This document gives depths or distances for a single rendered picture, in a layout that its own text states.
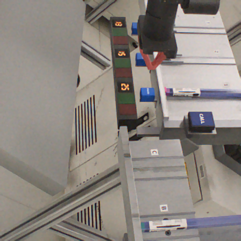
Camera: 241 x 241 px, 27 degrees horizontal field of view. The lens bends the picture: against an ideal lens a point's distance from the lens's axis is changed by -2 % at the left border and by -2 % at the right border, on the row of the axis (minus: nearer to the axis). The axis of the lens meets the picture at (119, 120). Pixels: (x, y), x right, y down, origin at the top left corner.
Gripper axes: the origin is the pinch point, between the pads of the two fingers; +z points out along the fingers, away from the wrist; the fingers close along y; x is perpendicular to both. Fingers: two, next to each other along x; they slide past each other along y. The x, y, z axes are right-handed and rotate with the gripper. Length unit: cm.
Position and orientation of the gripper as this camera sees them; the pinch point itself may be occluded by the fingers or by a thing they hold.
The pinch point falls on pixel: (151, 65)
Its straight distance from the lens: 104.5
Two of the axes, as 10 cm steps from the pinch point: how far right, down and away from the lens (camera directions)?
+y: -0.6, -7.7, 6.4
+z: -0.9, 6.4, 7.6
